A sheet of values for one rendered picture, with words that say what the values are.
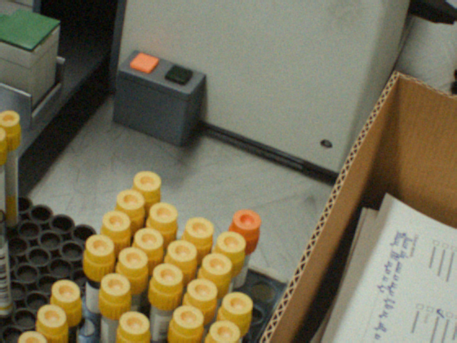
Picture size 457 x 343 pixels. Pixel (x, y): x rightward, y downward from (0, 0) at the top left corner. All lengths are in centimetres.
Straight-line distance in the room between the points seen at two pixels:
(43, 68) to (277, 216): 20
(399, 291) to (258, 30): 22
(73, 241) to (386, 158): 21
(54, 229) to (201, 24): 19
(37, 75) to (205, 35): 13
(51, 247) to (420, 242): 24
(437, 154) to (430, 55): 29
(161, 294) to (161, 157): 25
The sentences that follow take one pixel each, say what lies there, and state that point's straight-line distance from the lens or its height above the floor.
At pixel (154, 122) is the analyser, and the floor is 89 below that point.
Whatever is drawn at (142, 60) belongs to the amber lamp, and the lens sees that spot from 73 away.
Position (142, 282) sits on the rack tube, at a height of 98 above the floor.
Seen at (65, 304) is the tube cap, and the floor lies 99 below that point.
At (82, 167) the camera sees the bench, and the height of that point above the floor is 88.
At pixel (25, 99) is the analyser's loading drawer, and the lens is 67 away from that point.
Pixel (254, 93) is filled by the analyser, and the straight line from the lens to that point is 72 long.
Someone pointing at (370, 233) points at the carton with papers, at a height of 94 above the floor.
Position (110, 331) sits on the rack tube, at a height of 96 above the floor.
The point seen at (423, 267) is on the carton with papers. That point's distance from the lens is 61.
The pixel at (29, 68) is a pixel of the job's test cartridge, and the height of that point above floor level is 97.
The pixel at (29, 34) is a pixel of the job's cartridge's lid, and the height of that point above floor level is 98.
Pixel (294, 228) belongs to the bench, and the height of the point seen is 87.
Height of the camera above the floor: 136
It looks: 42 degrees down
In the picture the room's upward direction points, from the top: 12 degrees clockwise
